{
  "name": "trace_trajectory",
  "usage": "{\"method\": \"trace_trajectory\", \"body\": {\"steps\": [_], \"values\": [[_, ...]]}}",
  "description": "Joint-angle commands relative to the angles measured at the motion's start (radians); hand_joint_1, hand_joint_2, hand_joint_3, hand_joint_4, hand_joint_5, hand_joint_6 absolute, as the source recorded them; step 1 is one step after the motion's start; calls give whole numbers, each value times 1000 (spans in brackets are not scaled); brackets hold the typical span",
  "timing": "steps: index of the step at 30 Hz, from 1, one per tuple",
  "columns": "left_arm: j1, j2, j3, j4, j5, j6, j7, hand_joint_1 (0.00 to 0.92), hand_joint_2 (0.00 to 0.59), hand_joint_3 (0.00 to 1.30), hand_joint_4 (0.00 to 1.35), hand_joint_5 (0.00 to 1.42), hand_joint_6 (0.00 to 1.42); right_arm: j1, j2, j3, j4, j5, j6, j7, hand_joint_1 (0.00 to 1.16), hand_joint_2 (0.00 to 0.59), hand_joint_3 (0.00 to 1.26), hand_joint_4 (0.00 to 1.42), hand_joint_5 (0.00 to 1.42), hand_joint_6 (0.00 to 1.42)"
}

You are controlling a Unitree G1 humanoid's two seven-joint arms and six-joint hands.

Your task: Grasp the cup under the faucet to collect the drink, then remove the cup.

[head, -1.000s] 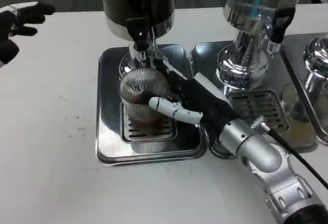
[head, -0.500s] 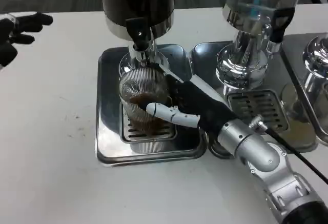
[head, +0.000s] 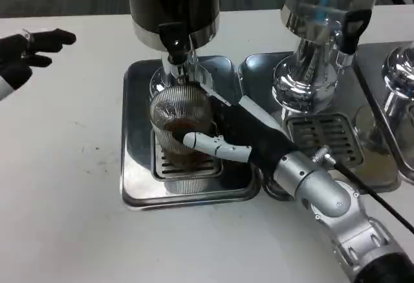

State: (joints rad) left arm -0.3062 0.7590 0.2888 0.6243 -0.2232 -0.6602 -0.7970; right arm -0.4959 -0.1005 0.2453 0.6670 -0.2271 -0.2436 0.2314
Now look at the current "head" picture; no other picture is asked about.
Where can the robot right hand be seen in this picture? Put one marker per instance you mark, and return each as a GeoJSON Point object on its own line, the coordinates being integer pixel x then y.
{"type": "Point", "coordinates": [249, 131]}

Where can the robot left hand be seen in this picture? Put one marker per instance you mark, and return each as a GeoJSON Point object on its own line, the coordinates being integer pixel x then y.
{"type": "Point", "coordinates": [16, 56]}

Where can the clear ribbed glass cup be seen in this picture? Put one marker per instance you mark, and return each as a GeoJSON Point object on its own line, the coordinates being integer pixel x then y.
{"type": "Point", "coordinates": [176, 108]}

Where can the chrome dispenser stand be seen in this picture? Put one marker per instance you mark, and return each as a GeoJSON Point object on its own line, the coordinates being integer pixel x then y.
{"type": "Point", "coordinates": [399, 69]}

